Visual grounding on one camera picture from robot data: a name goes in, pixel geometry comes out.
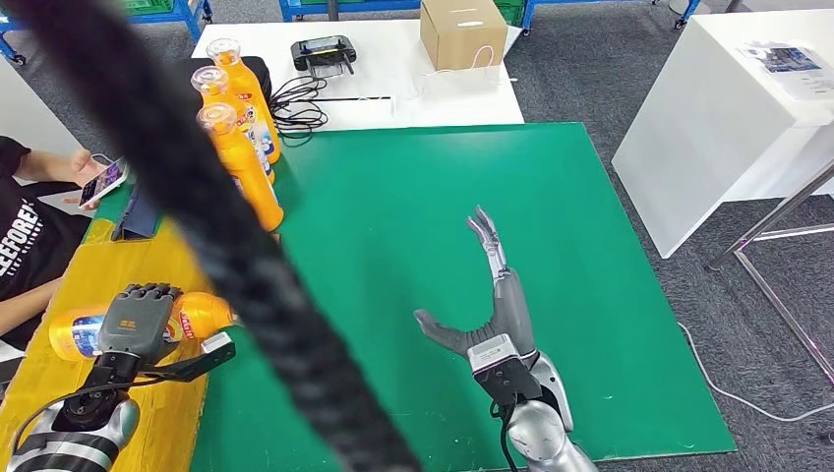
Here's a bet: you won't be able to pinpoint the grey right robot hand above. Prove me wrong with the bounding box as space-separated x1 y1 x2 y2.
413 206 540 370

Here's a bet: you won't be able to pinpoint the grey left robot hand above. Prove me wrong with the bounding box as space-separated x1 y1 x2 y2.
97 281 184 368

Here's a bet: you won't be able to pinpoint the person's left hand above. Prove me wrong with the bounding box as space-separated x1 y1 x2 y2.
65 147 112 211

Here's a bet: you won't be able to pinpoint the white smartphone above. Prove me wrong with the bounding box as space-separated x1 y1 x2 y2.
79 156 130 208

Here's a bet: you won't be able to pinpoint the orange detergent bottle clear cap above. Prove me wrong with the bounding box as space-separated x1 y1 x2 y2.
190 65 276 185
48 291 237 364
206 37 282 165
196 102 285 234

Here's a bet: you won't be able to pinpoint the person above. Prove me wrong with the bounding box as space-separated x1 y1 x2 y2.
0 135 130 351

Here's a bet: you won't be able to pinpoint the yellow taped plastic sheet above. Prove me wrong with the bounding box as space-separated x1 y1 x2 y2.
0 217 226 472

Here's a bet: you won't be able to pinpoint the green table mat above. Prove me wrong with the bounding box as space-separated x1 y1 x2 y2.
90 122 738 472

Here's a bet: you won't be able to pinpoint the green plastic crate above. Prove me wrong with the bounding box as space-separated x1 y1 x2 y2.
123 0 176 17
493 0 526 28

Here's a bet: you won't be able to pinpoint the black zip carry case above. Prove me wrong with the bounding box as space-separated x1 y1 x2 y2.
184 55 273 99

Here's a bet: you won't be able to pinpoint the white side table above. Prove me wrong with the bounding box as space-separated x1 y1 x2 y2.
611 9 834 260

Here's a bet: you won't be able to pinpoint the black remote controller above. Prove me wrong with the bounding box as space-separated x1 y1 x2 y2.
290 34 358 76

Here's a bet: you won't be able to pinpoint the brown cardboard box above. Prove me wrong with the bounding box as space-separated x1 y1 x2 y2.
420 0 508 72

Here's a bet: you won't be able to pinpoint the printed paper leaflet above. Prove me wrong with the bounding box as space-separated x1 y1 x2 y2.
738 40 834 102

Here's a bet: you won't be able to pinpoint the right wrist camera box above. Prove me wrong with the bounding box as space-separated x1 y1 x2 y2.
466 333 544 410

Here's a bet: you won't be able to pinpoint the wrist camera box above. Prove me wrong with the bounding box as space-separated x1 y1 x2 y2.
466 333 544 410
138 331 238 384

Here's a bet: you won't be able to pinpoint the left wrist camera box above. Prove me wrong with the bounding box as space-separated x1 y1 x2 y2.
138 331 238 384

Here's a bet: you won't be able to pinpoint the black braided cable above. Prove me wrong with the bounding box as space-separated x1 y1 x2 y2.
6 0 425 472

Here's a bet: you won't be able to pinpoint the black coiled cables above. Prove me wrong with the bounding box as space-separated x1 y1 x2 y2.
268 75 393 140

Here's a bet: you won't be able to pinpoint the white floor cable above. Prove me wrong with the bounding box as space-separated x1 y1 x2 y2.
677 321 834 424

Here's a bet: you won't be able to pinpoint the silver metal stand frame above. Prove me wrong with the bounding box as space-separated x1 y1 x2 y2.
706 159 834 385

